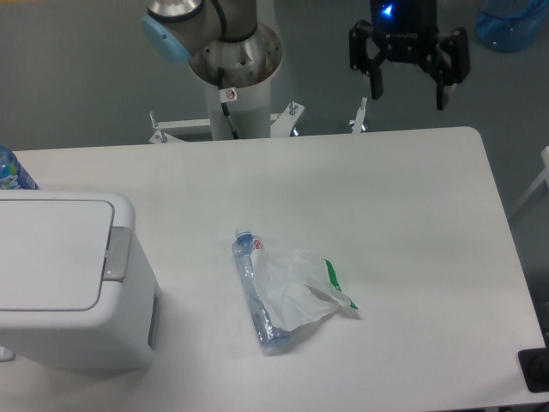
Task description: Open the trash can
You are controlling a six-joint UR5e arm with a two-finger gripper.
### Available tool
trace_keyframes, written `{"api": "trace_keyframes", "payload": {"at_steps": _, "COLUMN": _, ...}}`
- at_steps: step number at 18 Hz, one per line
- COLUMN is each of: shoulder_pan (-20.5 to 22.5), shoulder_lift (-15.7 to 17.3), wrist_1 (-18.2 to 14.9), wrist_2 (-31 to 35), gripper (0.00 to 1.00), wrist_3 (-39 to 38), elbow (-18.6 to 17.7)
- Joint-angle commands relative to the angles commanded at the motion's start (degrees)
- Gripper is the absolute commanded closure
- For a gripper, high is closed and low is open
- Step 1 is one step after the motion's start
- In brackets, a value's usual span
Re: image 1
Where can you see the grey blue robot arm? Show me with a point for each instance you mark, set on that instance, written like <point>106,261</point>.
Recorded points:
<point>181,28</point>

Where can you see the white furniture leg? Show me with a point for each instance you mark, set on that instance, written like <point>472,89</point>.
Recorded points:
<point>533,193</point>

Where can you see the black device at table edge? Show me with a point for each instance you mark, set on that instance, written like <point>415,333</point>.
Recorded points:
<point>534,365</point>

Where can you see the white green plastic bag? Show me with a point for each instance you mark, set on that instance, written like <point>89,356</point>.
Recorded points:
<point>297,287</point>

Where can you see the blue labelled bottle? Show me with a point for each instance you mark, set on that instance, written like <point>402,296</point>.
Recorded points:
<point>13,175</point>

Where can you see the crushed clear plastic bottle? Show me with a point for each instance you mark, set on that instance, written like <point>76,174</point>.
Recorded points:
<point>272,340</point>

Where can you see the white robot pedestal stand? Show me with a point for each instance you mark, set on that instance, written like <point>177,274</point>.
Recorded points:
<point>233,113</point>

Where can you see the large blue water jug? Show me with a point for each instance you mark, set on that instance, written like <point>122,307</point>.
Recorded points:
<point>509,26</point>

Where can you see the white push-lid trash can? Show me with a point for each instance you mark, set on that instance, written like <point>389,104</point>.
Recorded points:
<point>77,289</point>

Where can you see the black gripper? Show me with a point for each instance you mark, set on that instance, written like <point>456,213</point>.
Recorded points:
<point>406,32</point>

